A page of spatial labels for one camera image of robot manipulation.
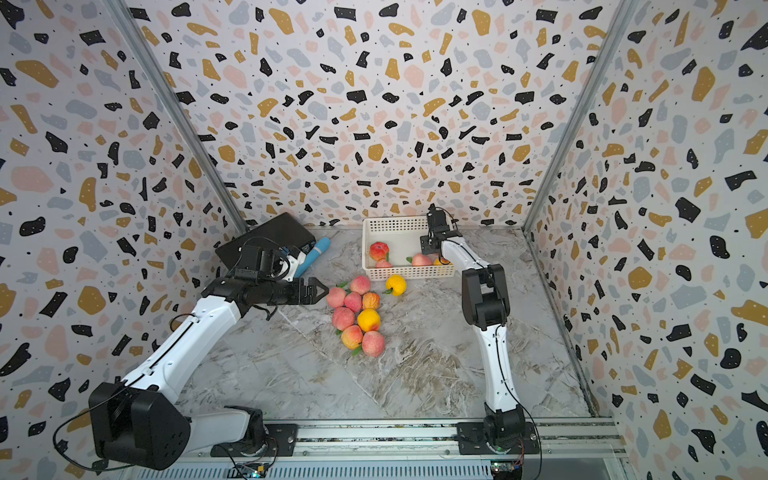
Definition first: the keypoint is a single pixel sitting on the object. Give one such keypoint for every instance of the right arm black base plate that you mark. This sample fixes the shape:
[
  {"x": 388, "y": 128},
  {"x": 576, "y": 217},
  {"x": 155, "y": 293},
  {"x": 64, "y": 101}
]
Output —
[{"x": 479, "y": 438}]

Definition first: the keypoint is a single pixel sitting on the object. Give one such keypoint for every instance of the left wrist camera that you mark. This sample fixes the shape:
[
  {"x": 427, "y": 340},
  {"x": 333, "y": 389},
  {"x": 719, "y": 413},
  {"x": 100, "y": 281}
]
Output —
[{"x": 268, "y": 264}]

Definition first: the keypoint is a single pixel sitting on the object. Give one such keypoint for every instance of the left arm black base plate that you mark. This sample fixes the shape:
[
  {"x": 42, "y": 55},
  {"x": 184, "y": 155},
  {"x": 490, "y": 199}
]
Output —
[{"x": 276, "y": 440}]

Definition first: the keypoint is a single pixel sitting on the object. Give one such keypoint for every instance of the black ribbed metal case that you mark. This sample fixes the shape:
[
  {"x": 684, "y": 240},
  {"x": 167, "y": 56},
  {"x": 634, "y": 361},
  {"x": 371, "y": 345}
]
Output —
[{"x": 281, "y": 231}]

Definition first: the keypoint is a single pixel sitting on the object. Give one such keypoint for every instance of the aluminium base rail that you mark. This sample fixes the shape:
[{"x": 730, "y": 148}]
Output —
[{"x": 571, "y": 448}]

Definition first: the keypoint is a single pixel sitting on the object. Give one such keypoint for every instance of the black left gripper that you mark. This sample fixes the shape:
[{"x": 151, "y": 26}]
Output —
[{"x": 310, "y": 297}]

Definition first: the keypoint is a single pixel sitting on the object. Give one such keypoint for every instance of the light blue plastic tube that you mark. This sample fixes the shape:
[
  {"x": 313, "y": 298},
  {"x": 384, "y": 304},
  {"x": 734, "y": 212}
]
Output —
[{"x": 320, "y": 247}]

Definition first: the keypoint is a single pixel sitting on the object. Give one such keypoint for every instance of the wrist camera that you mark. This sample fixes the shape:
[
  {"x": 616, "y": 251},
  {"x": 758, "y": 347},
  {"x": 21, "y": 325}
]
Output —
[
  {"x": 437, "y": 219},
  {"x": 268, "y": 264}
]

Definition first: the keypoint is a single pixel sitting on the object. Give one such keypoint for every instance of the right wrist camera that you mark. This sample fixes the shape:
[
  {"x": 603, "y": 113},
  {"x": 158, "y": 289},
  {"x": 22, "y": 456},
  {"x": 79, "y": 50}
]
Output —
[{"x": 437, "y": 219}]

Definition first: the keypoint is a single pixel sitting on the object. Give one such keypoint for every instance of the large pink peach left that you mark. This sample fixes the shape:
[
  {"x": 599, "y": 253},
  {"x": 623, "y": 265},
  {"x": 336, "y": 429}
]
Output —
[{"x": 336, "y": 297}]

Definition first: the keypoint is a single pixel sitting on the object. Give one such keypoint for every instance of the orange pink front peach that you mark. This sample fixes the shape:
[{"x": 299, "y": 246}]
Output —
[{"x": 352, "y": 337}]

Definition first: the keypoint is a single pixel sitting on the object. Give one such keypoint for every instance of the dark pink wrinkled peach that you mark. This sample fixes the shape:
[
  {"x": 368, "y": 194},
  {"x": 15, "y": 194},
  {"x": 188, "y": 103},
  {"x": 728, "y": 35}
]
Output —
[{"x": 354, "y": 302}]

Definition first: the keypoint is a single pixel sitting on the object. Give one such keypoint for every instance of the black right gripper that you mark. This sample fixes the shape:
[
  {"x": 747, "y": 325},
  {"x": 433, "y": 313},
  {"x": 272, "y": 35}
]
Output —
[{"x": 423, "y": 243}]

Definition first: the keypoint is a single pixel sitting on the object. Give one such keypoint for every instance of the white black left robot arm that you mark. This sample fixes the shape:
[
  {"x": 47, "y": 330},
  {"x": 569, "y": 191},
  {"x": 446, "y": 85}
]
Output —
[{"x": 135, "y": 420}]

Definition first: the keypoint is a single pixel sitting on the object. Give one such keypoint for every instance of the red wrinkled peach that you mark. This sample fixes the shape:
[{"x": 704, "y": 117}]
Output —
[{"x": 379, "y": 251}]

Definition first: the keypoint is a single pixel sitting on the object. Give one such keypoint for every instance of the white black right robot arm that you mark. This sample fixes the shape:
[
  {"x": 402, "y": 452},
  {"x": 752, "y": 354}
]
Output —
[{"x": 486, "y": 308}]

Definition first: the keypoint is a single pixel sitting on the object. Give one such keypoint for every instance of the white perforated plastic basket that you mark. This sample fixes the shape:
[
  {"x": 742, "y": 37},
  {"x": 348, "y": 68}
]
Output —
[{"x": 402, "y": 235}]

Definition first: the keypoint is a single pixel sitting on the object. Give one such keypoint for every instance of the orange wrinkled peach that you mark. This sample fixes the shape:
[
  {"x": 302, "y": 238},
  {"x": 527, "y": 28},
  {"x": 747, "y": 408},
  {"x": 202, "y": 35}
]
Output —
[{"x": 371, "y": 300}]

